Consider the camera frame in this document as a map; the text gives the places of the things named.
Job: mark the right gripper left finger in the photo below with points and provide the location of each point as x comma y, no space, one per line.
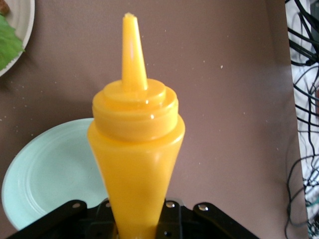
62,221

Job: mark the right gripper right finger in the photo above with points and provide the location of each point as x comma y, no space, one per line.
199,221

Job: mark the yellow squeeze bottle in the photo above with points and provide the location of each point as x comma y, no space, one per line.
134,149

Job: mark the green lettuce leaf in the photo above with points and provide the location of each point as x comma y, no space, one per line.
7,42

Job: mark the brown bread slice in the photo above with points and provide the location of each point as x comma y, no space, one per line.
3,6

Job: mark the mint green plate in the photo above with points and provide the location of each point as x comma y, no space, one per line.
49,174

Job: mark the beige plate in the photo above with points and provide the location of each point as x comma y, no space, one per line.
26,25

